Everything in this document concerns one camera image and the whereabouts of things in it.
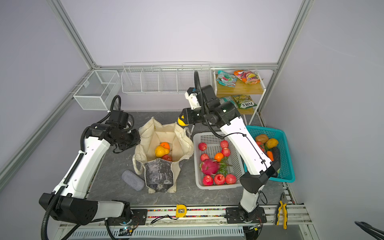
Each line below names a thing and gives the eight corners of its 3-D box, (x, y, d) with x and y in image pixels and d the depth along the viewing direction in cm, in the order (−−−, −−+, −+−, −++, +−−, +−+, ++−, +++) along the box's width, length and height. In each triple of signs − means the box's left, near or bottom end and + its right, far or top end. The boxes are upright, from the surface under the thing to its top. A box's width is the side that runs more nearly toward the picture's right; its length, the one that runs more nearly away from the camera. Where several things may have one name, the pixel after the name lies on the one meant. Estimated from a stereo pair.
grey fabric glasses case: (120, 178, 88) (117, 176, 85) (127, 170, 92) (125, 167, 89) (140, 193, 83) (138, 191, 80) (148, 183, 87) (146, 181, 84)
